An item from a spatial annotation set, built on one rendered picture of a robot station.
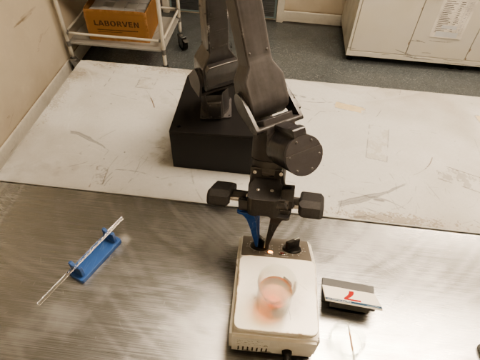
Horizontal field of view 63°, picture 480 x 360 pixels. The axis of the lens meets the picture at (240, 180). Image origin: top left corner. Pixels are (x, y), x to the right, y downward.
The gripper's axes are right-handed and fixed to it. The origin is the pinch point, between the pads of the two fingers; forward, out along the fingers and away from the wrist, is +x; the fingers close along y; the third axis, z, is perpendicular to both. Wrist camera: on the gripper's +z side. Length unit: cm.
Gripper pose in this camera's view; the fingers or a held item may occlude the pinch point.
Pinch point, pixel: (263, 228)
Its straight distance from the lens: 66.2
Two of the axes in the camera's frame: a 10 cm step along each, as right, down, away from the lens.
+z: -2.1, 2.8, -9.4
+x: -0.6, 9.5, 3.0
